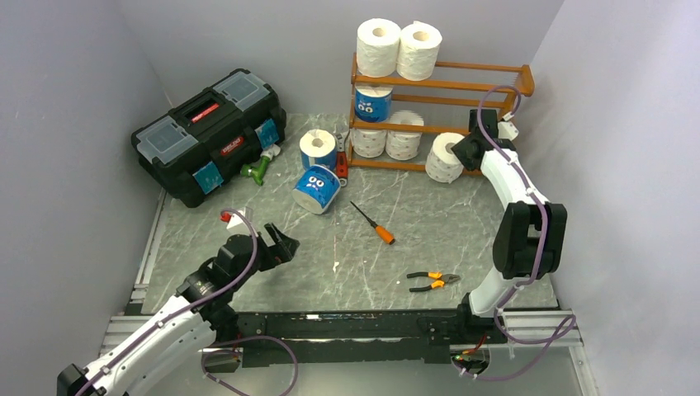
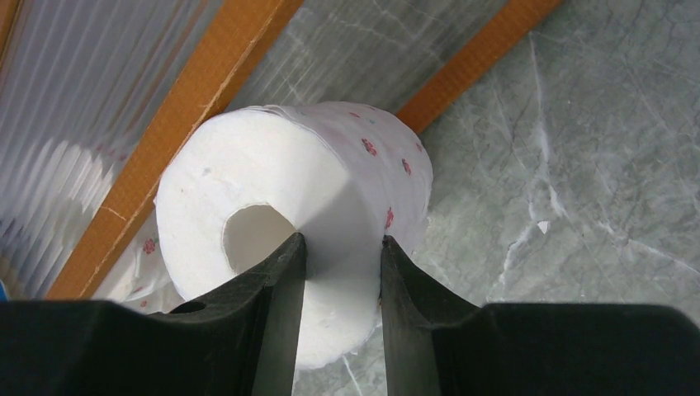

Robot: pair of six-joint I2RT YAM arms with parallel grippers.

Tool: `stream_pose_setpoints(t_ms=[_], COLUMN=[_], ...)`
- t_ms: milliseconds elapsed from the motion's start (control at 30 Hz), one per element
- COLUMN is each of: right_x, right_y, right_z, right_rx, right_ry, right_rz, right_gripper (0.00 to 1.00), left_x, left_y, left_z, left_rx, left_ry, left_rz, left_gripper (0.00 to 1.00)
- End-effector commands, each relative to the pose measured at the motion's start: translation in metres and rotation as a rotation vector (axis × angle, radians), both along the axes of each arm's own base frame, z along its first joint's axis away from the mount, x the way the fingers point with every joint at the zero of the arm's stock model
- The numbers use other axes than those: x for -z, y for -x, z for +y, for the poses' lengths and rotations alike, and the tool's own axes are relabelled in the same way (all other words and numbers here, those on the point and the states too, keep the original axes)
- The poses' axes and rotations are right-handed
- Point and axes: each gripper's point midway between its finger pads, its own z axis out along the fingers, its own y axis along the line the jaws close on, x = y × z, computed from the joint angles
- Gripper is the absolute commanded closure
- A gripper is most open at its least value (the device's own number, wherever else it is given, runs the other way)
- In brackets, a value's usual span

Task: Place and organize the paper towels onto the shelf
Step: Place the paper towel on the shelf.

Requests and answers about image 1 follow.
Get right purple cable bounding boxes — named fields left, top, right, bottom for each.
left=451, top=84, right=578, bottom=383

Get orange wooden shelf rack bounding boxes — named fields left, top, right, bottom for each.
left=345, top=54, right=535, bottom=172

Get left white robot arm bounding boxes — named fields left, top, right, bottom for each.
left=57, top=223, right=300, bottom=395

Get black plastic toolbox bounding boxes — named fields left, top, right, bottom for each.
left=130, top=68, right=286, bottom=208

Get purple cable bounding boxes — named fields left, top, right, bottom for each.
left=73, top=207, right=300, bottom=396
left=451, top=84, right=578, bottom=383

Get blue paper roll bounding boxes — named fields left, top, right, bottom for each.
left=354, top=84, right=393, bottom=123

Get white roll with red print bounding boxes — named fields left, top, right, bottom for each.
left=350, top=129, right=387, bottom=158

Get green small object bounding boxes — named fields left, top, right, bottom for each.
left=240, top=144, right=281, bottom=186

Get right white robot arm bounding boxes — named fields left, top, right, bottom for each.
left=452, top=109, right=568, bottom=342

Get orange black pliers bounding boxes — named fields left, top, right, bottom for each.
left=406, top=271, right=461, bottom=293

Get blue wrapped roll upright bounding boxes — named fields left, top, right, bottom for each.
left=299, top=129, right=338, bottom=171

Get black orange screwdriver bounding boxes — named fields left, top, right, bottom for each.
left=350, top=201, right=396, bottom=245

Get red adjustable wrench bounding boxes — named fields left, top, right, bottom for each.
left=333, top=131, right=349, bottom=187

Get white dotted roll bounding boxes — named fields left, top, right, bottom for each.
left=425, top=132, right=464, bottom=183

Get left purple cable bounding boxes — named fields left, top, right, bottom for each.
left=73, top=207, right=300, bottom=396

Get white paper towel roll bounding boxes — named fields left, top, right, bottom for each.
left=396, top=21, right=442, bottom=81
left=356, top=18, right=401, bottom=78
left=385, top=111, right=424, bottom=161

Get blue monster-face roll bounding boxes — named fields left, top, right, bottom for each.
left=291, top=165, right=341, bottom=215

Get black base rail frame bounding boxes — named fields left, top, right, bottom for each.
left=213, top=304, right=506, bottom=368

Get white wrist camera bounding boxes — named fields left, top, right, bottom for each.
left=498, top=111, right=519, bottom=141
left=220, top=206, right=256, bottom=235

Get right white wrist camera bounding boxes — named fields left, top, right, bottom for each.
left=498, top=111, right=519, bottom=141

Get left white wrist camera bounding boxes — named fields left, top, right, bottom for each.
left=220, top=206, right=256, bottom=235

